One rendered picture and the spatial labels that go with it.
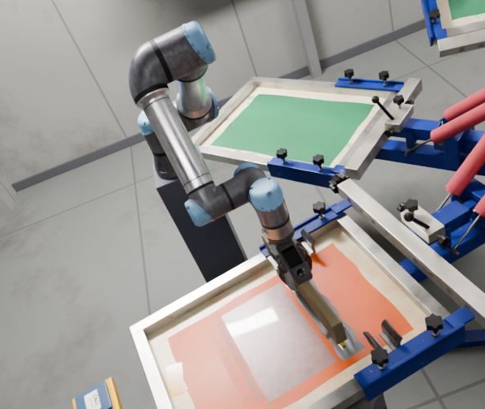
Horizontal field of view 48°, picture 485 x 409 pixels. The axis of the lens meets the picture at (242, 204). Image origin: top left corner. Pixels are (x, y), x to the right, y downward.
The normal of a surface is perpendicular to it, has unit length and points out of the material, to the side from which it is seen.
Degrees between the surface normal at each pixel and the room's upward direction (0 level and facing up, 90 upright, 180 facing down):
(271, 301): 0
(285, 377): 0
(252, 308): 0
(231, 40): 90
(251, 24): 90
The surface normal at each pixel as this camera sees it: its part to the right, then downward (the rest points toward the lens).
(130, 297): -0.30, -0.72
